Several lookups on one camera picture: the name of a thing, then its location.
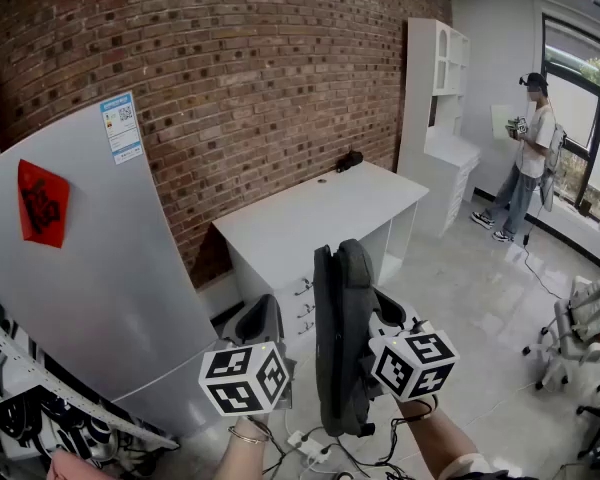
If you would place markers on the blue white label sticker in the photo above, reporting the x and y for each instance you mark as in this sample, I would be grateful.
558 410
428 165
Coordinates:
122 128

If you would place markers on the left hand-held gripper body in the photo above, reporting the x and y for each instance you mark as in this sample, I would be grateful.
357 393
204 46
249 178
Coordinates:
230 385

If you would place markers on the white office chair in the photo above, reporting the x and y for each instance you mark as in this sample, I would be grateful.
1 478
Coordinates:
580 318

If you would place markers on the person's left forearm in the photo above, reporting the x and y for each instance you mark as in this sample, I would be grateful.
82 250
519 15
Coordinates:
242 460

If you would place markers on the black folded umbrella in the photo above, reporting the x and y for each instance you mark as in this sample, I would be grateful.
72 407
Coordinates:
350 160

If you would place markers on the grey refrigerator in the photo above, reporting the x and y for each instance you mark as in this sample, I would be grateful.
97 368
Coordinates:
105 278

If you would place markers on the person's right forearm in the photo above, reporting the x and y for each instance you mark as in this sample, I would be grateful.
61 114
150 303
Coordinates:
437 438

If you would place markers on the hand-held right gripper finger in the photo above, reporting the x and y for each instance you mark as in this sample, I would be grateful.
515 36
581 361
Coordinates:
395 313

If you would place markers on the person's light shirt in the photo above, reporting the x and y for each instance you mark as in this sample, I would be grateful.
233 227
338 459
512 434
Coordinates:
462 468

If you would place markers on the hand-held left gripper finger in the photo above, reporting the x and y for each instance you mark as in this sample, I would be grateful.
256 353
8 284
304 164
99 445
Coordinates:
277 320
245 315

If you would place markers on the white table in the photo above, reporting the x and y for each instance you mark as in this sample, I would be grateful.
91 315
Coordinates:
305 213

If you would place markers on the grey metal shelf rack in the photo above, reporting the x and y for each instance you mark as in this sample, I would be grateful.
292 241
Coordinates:
25 363

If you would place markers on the tall white cabinet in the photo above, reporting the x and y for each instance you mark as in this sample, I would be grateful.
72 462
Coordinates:
425 133

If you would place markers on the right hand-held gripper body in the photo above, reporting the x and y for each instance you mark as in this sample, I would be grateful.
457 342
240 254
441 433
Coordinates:
397 370

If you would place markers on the white power strip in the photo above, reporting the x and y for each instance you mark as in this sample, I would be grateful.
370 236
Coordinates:
307 444

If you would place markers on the dark grey backpack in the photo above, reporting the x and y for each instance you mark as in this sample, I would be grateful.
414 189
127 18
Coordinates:
342 338

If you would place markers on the red paper decoration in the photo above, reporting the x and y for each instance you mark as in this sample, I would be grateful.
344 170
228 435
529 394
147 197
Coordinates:
42 203

